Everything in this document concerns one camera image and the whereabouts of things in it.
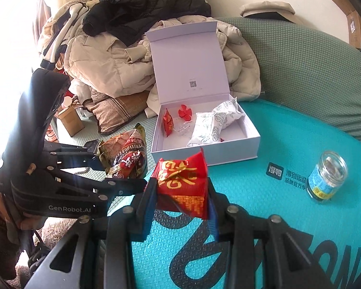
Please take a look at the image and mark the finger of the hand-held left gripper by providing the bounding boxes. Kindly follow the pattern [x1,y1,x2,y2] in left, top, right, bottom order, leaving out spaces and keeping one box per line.
[47,172,147,201]
[45,140,103,173]

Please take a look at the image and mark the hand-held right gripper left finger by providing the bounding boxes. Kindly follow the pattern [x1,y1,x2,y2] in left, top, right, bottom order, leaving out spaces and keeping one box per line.
[24,178,158,289]

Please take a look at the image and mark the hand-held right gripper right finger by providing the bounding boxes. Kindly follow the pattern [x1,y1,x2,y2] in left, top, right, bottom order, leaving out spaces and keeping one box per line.
[205,177,334,289]

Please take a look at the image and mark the brown snack packet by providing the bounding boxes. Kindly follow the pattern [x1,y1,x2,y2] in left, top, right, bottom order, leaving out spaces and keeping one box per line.
[97,123,148,179]

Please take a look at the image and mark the red snack packet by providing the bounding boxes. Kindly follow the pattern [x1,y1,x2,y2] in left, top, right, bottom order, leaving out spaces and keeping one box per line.
[163,108,175,137]
[150,148,209,220]

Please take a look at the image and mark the white printed bread packet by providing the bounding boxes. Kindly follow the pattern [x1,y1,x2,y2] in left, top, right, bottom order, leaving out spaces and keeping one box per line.
[187,111,226,149]
[212,96,245,133]

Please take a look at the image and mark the red toy fan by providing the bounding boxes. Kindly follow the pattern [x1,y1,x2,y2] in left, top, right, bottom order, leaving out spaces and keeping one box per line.
[173,104,197,137]

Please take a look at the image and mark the white gift box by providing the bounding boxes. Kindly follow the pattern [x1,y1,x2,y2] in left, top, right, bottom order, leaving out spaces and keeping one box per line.
[145,21,262,167]

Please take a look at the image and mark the person's left forearm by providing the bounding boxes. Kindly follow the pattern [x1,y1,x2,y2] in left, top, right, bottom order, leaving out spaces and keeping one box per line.
[0,211,23,280]

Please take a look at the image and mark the person's left hand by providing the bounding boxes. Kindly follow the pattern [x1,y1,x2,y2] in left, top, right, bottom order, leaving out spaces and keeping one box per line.
[0,190,46,231]

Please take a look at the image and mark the small brown cardboard box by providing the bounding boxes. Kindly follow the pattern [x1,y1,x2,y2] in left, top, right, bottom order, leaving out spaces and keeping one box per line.
[55,104,85,137]

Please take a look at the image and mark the brown plaid pillow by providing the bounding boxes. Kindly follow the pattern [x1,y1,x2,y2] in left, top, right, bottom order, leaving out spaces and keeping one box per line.
[83,89,151,135]

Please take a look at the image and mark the beige quilted jacket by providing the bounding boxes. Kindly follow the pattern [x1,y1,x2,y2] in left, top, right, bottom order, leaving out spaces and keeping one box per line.
[39,1,262,118]

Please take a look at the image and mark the white and beige garment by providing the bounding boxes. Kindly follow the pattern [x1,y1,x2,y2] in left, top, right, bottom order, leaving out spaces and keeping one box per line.
[33,0,100,73]

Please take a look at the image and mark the teal padded mat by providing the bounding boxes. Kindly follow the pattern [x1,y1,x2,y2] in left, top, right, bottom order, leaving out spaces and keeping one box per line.
[129,98,361,289]

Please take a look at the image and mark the glass jar with blue label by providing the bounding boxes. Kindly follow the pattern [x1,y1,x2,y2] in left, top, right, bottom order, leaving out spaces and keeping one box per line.
[307,151,348,205]

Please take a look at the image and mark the black jacket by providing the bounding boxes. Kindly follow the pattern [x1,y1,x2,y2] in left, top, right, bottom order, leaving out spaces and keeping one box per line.
[83,0,212,46]

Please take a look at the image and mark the printed cardboard carton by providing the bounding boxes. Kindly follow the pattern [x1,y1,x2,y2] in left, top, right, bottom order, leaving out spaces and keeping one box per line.
[330,0,361,52]

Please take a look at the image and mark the black cable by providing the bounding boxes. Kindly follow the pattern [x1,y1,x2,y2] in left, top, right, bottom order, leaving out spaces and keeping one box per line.
[26,231,49,274]

